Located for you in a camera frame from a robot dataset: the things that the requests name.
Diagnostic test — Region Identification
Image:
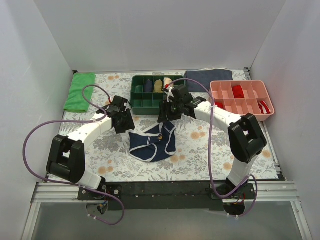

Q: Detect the navy white-trimmed underwear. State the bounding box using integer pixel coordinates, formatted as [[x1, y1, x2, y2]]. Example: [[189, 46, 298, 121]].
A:
[[128, 121, 177, 163]]

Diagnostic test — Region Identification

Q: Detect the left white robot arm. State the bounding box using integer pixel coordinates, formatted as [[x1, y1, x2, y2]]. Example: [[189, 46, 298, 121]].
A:
[[46, 96, 135, 200]]

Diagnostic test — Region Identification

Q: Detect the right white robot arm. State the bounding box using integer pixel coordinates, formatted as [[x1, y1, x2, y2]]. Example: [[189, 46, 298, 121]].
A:
[[158, 84, 267, 199]]

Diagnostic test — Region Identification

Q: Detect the rolled cream underwear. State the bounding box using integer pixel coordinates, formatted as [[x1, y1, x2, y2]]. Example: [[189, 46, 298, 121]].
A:
[[163, 77, 173, 88]]

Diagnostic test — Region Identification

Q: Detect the rolled tan underwear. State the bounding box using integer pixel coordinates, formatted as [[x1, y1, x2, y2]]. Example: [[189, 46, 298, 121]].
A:
[[153, 79, 163, 93]]

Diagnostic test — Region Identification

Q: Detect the rolled navy underwear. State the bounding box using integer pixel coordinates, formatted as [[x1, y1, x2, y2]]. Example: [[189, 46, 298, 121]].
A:
[[143, 79, 153, 93]]

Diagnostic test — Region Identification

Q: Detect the rolled red underwear left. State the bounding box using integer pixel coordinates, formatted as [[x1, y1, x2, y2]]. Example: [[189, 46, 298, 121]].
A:
[[214, 102, 225, 110]]

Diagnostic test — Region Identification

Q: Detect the rolled red underwear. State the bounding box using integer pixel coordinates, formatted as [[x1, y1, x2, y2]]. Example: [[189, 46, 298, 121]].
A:
[[232, 85, 245, 99], [214, 102, 225, 110]]

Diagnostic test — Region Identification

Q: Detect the rolled red underwear top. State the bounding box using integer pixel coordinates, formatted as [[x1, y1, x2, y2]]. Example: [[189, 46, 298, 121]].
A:
[[232, 85, 245, 99]]

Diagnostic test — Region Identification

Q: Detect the red white striped underwear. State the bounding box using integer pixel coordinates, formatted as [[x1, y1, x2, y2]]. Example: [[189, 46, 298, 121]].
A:
[[258, 100, 271, 114]]

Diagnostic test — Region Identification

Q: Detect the green divided organizer tray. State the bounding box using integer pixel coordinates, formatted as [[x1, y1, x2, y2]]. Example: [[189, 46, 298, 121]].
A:
[[129, 75, 188, 116]]

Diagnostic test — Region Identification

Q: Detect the dark blue folded cloth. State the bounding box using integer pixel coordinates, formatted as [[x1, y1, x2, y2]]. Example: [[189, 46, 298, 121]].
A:
[[184, 69, 233, 91]]

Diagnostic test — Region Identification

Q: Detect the floral table mat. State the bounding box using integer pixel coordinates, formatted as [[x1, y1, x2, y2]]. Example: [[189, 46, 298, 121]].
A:
[[47, 69, 280, 182]]

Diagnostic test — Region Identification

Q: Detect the green folded towel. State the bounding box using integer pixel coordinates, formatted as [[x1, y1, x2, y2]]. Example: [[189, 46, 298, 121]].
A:
[[63, 73, 96, 113]]

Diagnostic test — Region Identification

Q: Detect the pink divided organizer tray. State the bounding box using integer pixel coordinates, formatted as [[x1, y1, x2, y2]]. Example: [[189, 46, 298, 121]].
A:
[[210, 80, 275, 122]]

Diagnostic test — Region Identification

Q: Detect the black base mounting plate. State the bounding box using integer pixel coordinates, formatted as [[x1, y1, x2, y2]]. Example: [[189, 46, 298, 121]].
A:
[[77, 181, 256, 212]]

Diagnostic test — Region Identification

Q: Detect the aluminium frame rail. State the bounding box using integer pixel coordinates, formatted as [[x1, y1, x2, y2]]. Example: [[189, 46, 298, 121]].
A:
[[22, 180, 312, 240]]

